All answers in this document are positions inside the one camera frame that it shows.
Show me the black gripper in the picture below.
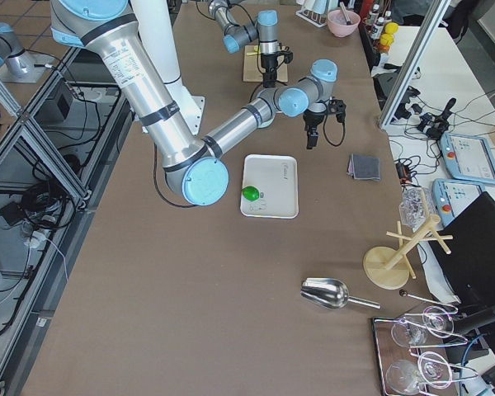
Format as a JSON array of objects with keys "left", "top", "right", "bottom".
[
  {"left": 303, "top": 98, "right": 347, "bottom": 149},
  {"left": 258, "top": 45, "right": 293, "bottom": 87}
]

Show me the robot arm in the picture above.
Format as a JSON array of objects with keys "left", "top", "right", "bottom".
[
  {"left": 208, "top": 0, "right": 293, "bottom": 88},
  {"left": 50, "top": 1, "right": 337, "bottom": 206}
]

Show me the light green bowl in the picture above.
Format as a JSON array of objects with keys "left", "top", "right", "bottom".
[{"left": 257, "top": 117, "right": 275, "bottom": 129}]

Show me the pink bowl with ice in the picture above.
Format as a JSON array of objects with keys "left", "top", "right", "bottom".
[{"left": 327, "top": 9, "right": 361, "bottom": 38}]

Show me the wooden cutting board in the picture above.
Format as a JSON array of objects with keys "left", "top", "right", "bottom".
[{"left": 243, "top": 45, "right": 288, "bottom": 83}]

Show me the cream rectangular tray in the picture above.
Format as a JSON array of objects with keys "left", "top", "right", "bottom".
[{"left": 240, "top": 154, "right": 299, "bottom": 219}]

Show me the grey folded cloth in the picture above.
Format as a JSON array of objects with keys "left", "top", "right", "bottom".
[{"left": 347, "top": 153, "right": 380, "bottom": 182}]

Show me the green lime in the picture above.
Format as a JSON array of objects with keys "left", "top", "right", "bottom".
[{"left": 242, "top": 186, "right": 260, "bottom": 202}]

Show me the lower blue teach pendant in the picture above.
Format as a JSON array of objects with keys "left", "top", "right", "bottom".
[{"left": 431, "top": 178, "right": 485, "bottom": 226}]

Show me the blue teach pendant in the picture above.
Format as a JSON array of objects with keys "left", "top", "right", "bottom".
[
  {"left": 431, "top": 178, "right": 485, "bottom": 226},
  {"left": 440, "top": 133, "right": 495, "bottom": 185}
]

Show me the wooden mug tree stand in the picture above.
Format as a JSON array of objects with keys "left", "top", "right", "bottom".
[{"left": 363, "top": 189, "right": 453, "bottom": 290}]

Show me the upper blue teach pendant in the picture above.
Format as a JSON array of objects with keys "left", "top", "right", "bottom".
[{"left": 440, "top": 133, "right": 495, "bottom": 185}]

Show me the metal scoop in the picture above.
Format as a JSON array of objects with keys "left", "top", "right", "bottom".
[{"left": 300, "top": 277, "right": 381, "bottom": 309}]

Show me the black monitor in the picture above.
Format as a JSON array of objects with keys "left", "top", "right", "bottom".
[{"left": 430, "top": 192, "right": 495, "bottom": 306}]

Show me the wine glass far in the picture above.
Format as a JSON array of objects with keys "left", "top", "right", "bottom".
[{"left": 391, "top": 305, "right": 454, "bottom": 347}]

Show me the wine glass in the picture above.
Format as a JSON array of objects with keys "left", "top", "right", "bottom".
[
  {"left": 391, "top": 305, "right": 454, "bottom": 347},
  {"left": 385, "top": 351, "right": 453, "bottom": 395}
]

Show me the black glass rack tray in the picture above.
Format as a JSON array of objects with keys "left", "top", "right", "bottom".
[{"left": 371, "top": 311, "right": 480, "bottom": 395}]

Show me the wine glass near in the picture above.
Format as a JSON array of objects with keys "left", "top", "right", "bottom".
[{"left": 385, "top": 351, "right": 453, "bottom": 395}]

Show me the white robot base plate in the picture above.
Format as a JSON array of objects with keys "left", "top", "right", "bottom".
[{"left": 177, "top": 86, "right": 205, "bottom": 135}]

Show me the aluminium frame post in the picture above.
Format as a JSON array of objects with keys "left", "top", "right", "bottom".
[{"left": 378, "top": 0, "right": 450, "bottom": 130}]

